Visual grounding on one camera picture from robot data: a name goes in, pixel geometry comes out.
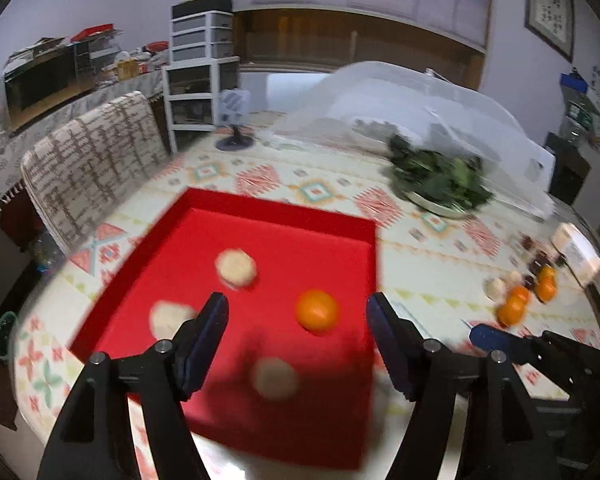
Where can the patterned fabric chair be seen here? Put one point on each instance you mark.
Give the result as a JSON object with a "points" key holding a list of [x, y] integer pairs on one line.
{"points": [[95, 160]]}

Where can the white mesh food cover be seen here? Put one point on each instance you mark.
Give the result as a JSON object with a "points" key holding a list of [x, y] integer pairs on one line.
{"points": [[370, 90]]}

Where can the green round object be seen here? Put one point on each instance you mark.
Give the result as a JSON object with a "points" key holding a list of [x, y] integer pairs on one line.
{"points": [[5, 335]]}

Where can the brown wooden panel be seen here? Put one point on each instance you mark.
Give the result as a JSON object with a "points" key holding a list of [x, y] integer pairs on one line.
{"points": [[300, 35]]}

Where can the orange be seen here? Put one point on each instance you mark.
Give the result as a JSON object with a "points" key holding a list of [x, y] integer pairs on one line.
{"points": [[547, 274], [519, 294], [317, 311], [546, 291], [509, 314]]}

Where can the small white box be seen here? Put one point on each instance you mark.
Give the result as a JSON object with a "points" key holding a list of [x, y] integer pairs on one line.
{"points": [[575, 255]]}

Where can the red tray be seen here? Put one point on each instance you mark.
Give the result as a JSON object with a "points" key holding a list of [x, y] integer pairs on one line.
{"points": [[280, 240]]}

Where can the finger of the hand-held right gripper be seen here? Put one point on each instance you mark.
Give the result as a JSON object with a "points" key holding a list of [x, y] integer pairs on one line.
{"points": [[490, 337]]}

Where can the small white plastic drawer unit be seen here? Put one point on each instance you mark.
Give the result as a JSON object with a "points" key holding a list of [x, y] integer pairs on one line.
{"points": [[200, 35]]}

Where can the flat red box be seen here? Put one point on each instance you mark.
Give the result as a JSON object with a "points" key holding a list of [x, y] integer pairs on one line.
{"points": [[92, 31]]}

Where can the microwave oven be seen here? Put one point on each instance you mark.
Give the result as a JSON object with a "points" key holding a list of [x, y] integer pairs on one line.
{"points": [[37, 85]]}

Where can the black box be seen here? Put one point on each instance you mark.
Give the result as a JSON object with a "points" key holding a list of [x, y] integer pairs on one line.
{"points": [[200, 7]]}

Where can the pale round plate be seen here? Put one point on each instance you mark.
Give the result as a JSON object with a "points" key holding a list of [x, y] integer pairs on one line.
{"points": [[445, 209]]}

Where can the dark red date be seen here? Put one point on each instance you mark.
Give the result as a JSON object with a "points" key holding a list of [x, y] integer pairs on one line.
{"points": [[541, 261], [528, 242]]}

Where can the dark round chocolates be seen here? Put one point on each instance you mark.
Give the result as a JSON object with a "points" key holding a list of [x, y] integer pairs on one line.
{"points": [[530, 280]]}

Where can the dark cabinet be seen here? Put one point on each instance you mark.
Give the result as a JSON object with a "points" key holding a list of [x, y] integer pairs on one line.
{"points": [[567, 170]]}

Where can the white carton with window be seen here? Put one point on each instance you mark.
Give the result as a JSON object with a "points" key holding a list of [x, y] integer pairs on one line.
{"points": [[539, 165]]}

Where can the grey stand with round base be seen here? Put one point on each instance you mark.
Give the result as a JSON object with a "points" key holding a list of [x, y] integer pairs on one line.
{"points": [[232, 105]]}

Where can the framed wall picture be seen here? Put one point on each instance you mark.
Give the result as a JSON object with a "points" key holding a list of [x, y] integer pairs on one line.
{"points": [[550, 5]]}

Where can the large white plastic drawer unit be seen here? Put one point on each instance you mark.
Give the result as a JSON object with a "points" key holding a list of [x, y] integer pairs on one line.
{"points": [[200, 95]]}

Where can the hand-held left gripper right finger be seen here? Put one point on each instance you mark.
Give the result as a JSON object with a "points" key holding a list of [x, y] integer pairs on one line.
{"points": [[390, 347]]}

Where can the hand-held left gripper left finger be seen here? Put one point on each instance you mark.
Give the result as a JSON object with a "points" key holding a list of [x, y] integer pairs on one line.
{"points": [[206, 345]]}

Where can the patterned tablecloth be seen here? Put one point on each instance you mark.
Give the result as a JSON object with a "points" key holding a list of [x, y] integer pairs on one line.
{"points": [[300, 185]]}

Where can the green spinach leaves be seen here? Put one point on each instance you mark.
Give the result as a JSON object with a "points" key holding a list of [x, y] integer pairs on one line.
{"points": [[435, 175]]}

